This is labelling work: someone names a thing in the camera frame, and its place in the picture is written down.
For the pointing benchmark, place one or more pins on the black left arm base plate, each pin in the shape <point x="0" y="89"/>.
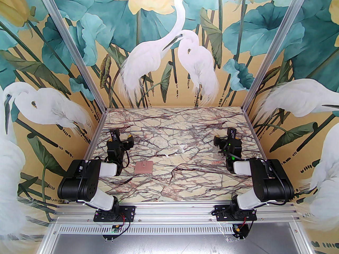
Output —
<point x="129" y="212"/>

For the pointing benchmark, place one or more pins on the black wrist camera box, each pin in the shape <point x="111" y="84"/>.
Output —
<point x="234" y="146"/>
<point x="114" y="147"/>

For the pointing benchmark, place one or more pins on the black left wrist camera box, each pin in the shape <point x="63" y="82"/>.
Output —
<point x="114" y="147"/>

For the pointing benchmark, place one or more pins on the aluminium frame rail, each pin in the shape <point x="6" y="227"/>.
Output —
<point x="172" y="212"/>

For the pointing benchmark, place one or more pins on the pink leather card holder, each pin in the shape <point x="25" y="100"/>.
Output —
<point x="143" y="168"/>

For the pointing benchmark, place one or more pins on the grey metal sheet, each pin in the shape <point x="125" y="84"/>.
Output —
<point x="172" y="245"/>

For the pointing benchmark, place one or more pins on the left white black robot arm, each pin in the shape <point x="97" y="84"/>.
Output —
<point x="79" y="181"/>

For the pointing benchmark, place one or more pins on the black bracket plate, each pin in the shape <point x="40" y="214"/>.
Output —
<point x="107" y="234"/>
<point x="245" y="233"/>

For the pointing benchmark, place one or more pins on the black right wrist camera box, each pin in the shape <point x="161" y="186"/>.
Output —
<point x="234" y="146"/>

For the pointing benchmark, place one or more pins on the small green circuit board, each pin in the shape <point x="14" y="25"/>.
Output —
<point x="115" y="229"/>

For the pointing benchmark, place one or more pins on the small circuit board yellow connector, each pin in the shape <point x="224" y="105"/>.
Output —
<point x="239" y="229"/>

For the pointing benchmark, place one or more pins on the aluminium frame post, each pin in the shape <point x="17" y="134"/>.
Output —
<point x="74" y="49"/>
<point x="275" y="49"/>

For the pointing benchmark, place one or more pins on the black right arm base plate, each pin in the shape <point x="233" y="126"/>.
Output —
<point x="219" y="212"/>

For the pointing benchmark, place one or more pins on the slotted aluminium strip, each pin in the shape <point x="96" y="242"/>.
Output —
<point x="172" y="229"/>

